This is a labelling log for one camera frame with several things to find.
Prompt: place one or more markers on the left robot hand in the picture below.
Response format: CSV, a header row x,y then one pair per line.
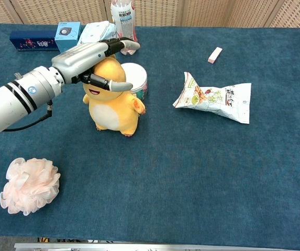
x,y
84,61

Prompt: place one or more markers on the yellow plush duck toy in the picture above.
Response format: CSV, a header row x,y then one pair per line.
x,y
115,107

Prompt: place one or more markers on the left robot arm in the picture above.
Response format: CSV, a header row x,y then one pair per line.
x,y
16,96

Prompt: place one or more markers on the light blue speaker box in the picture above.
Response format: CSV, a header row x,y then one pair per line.
x,y
67,35

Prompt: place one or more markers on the wet wipes pack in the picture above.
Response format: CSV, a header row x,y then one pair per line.
x,y
97,32

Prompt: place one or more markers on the white round tin can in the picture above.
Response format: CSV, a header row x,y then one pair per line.
x,y
136,78

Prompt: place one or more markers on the dark blue long box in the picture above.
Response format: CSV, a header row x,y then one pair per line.
x,y
33,40

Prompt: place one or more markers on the pink drink bottle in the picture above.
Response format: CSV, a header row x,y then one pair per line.
x,y
124,23

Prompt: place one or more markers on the pink eraser block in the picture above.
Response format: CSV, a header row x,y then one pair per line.
x,y
215,55

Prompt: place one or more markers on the pink mesh bath sponge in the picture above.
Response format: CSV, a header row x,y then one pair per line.
x,y
29,186

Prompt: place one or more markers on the white snack bag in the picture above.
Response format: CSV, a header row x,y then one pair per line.
x,y
217,99

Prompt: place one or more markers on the woven folding screen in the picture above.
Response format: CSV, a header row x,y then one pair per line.
x,y
217,11

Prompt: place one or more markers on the blue table cloth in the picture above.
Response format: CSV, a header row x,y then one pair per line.
x,y
191,170

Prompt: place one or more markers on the aluminium frame rail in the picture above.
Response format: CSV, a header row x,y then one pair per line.
x,y
149,246

